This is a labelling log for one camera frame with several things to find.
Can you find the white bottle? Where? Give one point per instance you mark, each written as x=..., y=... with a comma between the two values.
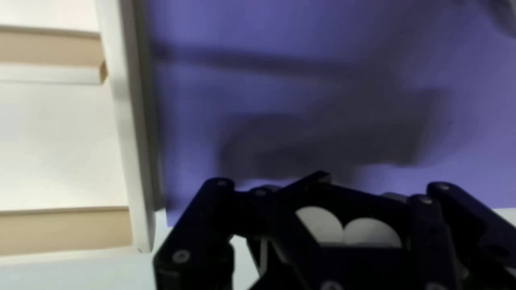
x=359, y=232

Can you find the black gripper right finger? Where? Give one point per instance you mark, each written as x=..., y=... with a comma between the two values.
x=449, y=240

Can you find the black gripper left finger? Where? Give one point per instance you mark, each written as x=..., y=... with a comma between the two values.
x=197, y=255

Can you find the purple mat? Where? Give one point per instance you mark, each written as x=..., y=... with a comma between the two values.
x=383, y=94

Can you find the wooden tray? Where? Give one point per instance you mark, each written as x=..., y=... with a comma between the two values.
x=76, y=137

